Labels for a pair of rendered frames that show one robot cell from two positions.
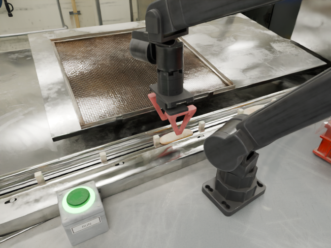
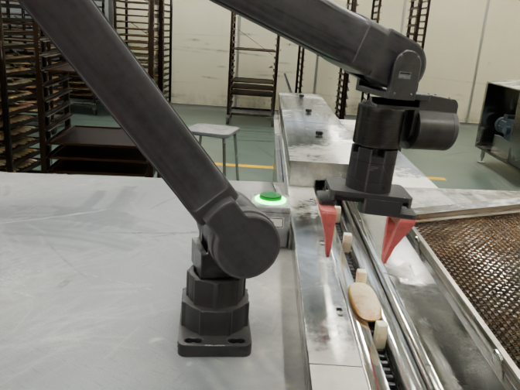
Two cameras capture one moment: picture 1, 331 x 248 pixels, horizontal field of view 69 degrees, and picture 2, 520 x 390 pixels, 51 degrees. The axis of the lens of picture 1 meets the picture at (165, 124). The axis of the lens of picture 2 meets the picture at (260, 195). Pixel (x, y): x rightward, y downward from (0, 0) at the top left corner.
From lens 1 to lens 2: 94 cm
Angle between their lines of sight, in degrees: 100
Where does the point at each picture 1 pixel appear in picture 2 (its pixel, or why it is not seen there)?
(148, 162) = (309, 257)
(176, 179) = (280, 296)
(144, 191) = (281, 271)
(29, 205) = (299, 204)
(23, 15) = not seen: outside the picture
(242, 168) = (196, 240)
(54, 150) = (404, 242)
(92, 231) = not seen: hidden behind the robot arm
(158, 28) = not seen: hidden behind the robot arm
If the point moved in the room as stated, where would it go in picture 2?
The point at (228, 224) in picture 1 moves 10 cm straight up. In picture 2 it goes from (174, 302) to (176, 234)
